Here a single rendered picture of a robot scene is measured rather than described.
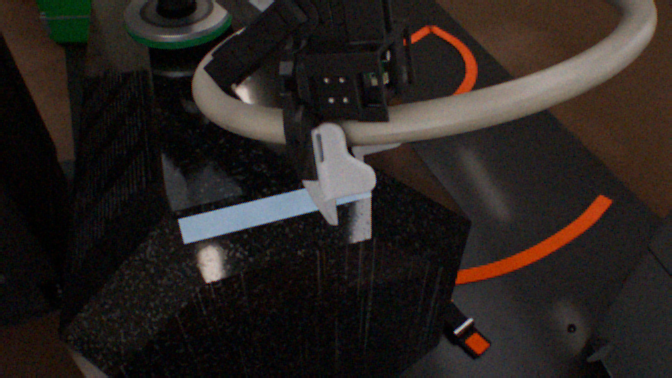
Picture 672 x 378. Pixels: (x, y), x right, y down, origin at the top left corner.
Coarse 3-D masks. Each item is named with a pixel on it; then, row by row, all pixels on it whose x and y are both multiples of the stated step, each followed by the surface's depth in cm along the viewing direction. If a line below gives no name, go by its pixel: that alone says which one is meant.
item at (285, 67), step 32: (320, 0) 39; (352, 0) 38; (384, 0) 39; (320, 32) 41; (352, 32) 39; (384, 32) 38; (288, 64) 41; (320, 64) 39; (352, 64) 39; (384, 64) 42; (320, 96) 42; (352, 96) 41; (384, 96) 39
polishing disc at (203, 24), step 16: (144, 0) 121; (208, 0) 121; (128, 16) 116; (144, 16) 116; (192, 16) 116; (208, 16) 116; (224, 16) 116; (144, 32) 112; (160, 32) 112; (176, 32) 112; (192, 32) 112; (208, 32) 114
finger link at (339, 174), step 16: (320, 128) 43; (336, 128) 43; (320, 144) 44; (336, 144) 43; (320, 160) 44; (336, 160) 44; (352, 160) 43; (320, 176) 44; (336, 176) 44; (352, 176) 44; (368, 176) 43; (320, 192) 45; (336, 192) 45; (352, 192) 44; (320, 208) 46; (336, 208) 48; (336, 224) 48
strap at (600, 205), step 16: (416, 32) 270; (464, 48) 260; (464, 80) 243; (592, 208) 192; (576, 224) 187; (544, 240) 182; (560, 240) 182; (512, 256) 178; (528, 256) 178; (464, 272) 173; (480, 272) 173; (496, 272) 173
